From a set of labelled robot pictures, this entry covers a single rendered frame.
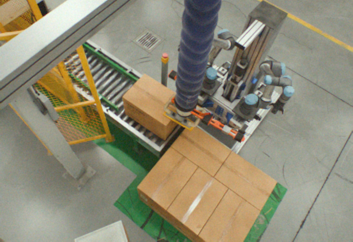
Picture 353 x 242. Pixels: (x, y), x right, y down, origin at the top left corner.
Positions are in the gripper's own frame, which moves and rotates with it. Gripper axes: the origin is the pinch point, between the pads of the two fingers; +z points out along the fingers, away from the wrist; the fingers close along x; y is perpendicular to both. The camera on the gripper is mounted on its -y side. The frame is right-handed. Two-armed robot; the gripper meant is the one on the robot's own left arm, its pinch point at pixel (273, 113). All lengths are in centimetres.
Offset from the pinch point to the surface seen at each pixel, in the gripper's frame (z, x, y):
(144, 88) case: 57, 129, -27
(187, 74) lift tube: -36, 70, -39
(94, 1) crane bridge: -153, 67, -111
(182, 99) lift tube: 4, 71, -39
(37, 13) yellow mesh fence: -41, 199, -76
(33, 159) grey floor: 152, 209, -157
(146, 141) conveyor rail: 93, 95, -63
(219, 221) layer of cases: 98, -20, -81
